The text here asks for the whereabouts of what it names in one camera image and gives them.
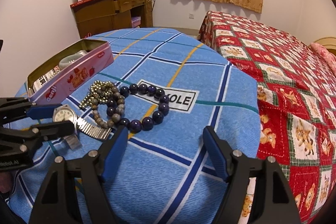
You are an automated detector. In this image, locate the gold bead chain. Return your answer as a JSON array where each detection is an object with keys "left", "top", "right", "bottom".
[{"left": 79, "top": 80, "right": 119, "bottom": 110}]

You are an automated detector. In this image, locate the person's left hand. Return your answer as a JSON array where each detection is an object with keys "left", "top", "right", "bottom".
[{"left": 0, "top": 172, "right": 15, "bottom": 194}]

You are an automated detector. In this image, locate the pink pillow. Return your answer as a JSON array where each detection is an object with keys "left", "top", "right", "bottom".
[{"left": 310, "top": 42, "right": 336, "bottom": 75}]

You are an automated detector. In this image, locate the cream wooden headboard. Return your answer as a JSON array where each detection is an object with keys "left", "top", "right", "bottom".
[{"left": 315, "top": 37, "right": 336, "bottom": 55}]

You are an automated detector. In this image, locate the pale white jade bangle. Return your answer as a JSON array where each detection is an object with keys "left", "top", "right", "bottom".
[{"left": 58, "top": 53, "right": 82, "bottom": 70}]

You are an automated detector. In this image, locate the blue plaid tablecloth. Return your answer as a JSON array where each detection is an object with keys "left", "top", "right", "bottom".
[{"left": 7, "top": 27, "right": 261, "bottom": 224}]

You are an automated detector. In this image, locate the long red flat box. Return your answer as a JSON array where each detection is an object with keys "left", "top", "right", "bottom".
[{"left": 70, "top": 0, "right": 94, "bottom": 8}]

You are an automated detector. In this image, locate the silver wrist watch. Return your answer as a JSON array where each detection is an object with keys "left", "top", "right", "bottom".
[{"left": 52, "top": 105, "right": 111, "bottom": 150}]

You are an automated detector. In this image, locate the brown wooden desk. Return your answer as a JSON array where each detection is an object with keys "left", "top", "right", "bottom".
[{"left": 71, "top": 0, "right": 155, "bottom": 38}]

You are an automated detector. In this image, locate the pink metal tin box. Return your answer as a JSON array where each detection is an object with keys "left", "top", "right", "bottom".
[{"left": 26, "top": 39, "right": 114, "bottom": 105}]

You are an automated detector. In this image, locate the dark blue bead bracelet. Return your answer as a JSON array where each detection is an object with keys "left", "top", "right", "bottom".
[{"left": 106, "top": 83, "right": 171, "bottom": 133}]

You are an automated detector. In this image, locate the red patchwork bed quilt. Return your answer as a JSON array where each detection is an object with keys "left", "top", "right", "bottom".
[{"left": 198, "top": 11, "right": 335, "bottom": 223}]

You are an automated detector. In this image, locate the purple storage box in desk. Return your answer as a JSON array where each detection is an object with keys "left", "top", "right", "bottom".
[{"left": 131, "top": 16, "right": 141, "bottom": 28}]

